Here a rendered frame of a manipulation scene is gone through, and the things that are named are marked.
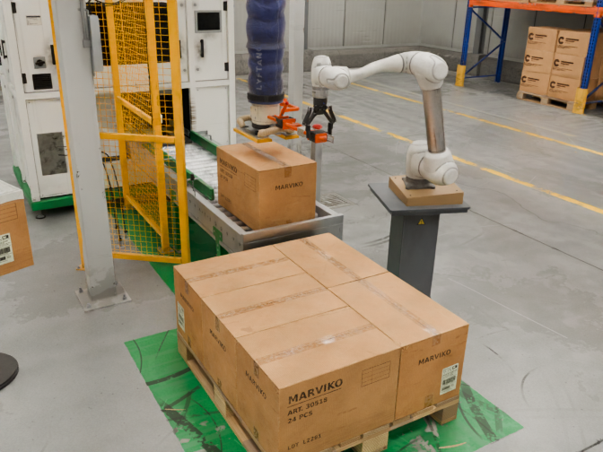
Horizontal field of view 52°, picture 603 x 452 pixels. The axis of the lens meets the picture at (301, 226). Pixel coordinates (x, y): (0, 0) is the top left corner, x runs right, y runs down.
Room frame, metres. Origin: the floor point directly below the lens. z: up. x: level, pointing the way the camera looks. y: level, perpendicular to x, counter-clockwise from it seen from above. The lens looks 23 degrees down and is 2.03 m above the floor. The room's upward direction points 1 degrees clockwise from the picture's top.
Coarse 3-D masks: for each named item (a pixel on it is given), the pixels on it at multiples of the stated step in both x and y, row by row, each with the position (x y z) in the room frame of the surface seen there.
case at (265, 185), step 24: (240, 144) 3.96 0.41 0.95; (264, 144) 3.97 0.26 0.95; (240, 168) 3.60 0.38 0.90; (264, 168) 3.46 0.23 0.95; (288, 168) 3.50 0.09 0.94; (312, 168) 3.59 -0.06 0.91; (240, 192) 3.60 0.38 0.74; (264, 192) 3.41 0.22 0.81; (288, 192) 3.50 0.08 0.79; (312, 192) 3.59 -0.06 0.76; (240, 216) 3.61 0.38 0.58; (264, 216) 3.41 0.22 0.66; (288, 216) 3.50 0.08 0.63; (312, 216) 3.60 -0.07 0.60
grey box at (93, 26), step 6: (90, 18) 3.52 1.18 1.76; (96, 18) 3.53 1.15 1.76; (90, 24) 3.52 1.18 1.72; (96, 24) 3.53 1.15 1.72; (90, 30) 3.54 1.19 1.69; (96, 30) 3.53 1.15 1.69; (90, 36) 3.55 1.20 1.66; (96, 36) 3.53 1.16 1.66; (96, 42) 3.53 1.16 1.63; (96, 48) 3.53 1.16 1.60; (96, 54) 3.52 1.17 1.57; (96, 60) 3.52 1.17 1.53; (102, 60) 3.55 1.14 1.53; (96, 66) 3.52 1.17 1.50; (102, 66) 3.54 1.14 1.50
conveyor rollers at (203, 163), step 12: (192, 144) 5.41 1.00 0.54; (192, 156) 5.04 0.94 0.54; (204, 156) 5.08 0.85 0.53; (216, 156) 5.05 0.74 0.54; (168, 168) 4.73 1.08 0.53; (192, 168) 4.74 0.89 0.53; (204, 168) 4.71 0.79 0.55; (216, 168) 4.75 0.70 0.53; (204, 180) 4.41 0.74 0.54; (216, 180) 4.39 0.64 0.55; (216, 192) 4.17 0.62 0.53; (216, 204) 3.89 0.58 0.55; (228, 216) 3.73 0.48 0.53
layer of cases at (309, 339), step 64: (256, 256) 3.10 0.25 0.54; (320, 256) 3.12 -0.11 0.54; (192, 320) 2.74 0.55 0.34; (256, 320) 2.42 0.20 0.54; (320, 320) 2.44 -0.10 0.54; (384, 320) 2.45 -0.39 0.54; (448, 320) 2.47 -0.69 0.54; (256, 384) 2.10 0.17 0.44; (320, 384) 2.03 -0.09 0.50; (384, 384) 2.20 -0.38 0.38; (448, 384) 2.40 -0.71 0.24; (320, 448) 2.04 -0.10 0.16
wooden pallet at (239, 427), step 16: (192, 352) 2.75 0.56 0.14; (192, 368) 2.77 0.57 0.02; (208, 384) 2.64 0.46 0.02; (224, 400) 2.39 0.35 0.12; (448, 400) 2.40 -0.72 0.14; (224, 416) 2.39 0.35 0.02; (416, 416) 2.31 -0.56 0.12; (432, 416) 2.45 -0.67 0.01; (448, 416) 2.41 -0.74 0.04; (240, 432) 2.28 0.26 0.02; (368, 432) 2.16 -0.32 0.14; (384, 432) 2.21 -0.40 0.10; (256, 448) 2.18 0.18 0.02; (336, 448) 2.08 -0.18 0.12; (352, 448) 2.21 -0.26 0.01; (368, 448) 2.17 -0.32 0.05; (384, 448) 2.22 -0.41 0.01
